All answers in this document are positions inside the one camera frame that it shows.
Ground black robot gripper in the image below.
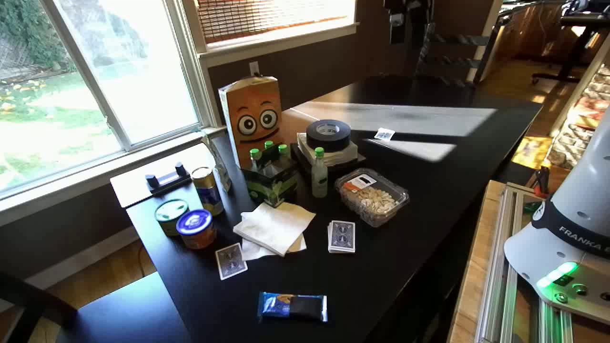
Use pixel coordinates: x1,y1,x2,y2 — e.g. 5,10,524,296
383,0,434,49

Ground green and black bottle carrier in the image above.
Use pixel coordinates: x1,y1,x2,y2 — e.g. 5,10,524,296
244,157,301,211

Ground dark wooden chair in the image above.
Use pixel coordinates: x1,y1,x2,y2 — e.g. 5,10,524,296
413,24,491,91

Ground woven window blind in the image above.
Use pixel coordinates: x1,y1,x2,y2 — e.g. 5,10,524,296
194,0,358,47

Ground black tape roll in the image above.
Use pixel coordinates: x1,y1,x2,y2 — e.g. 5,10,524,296
305,119,352,155

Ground white and black flat box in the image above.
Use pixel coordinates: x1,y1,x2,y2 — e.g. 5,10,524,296
291,132,368,178

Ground black background desk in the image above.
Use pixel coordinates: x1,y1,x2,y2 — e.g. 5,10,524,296
531,0,610,87

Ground clear plastic food container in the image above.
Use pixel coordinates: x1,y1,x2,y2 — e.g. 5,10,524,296
333,167,411,230

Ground yellow packet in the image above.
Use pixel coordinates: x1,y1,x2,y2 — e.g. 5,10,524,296
510,134,554,172

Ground orange cartoon face box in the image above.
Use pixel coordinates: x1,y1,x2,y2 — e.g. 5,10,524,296
217,75,286,172

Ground blue playing card deck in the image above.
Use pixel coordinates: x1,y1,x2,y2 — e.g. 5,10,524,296
326,220,358,256

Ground white paper napkins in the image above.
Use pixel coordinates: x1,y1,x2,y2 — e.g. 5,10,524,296
230,201,318,264

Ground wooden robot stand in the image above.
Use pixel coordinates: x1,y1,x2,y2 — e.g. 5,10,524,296
446,180,610,343

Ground orange can with blue lid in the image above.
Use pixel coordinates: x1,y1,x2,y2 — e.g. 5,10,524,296
173,209,219,252

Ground playing card pack in sleeve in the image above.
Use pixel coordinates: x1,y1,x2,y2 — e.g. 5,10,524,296
213,241,249,283

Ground can with green lid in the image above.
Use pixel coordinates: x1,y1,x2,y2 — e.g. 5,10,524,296
152,197,190,241

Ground blue snack bar wrapper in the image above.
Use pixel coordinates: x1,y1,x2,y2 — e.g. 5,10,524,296
257,291,331,325

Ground white board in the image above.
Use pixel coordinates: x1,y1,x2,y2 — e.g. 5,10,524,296
108,144,219,211

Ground black chair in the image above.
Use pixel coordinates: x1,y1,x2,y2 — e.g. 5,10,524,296
0,272,80,343

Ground aluminium rail frame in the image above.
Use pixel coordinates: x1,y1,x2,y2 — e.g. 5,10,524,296
474,182,577,343

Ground black handle clamp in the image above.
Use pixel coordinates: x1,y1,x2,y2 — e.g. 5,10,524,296
144,163,192,199

